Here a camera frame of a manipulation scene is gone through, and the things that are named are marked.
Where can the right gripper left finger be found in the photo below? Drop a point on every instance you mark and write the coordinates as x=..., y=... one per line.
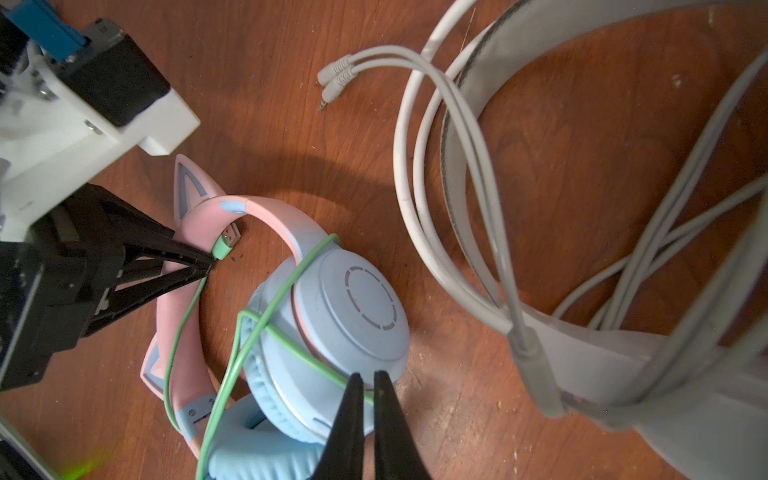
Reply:
x=343, y=454

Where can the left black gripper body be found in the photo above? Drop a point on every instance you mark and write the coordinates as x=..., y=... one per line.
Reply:
x=53, y=281

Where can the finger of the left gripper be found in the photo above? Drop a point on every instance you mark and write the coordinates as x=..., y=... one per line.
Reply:
x=114, y=304
x=141, y=235

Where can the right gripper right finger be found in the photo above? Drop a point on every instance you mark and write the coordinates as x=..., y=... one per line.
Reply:
x=395, y=452

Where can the pink blue cat-ear headphones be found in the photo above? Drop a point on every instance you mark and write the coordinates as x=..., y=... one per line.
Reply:
x=324, y=314

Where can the white headphones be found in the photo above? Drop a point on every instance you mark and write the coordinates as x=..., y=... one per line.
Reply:
x=587, y=139

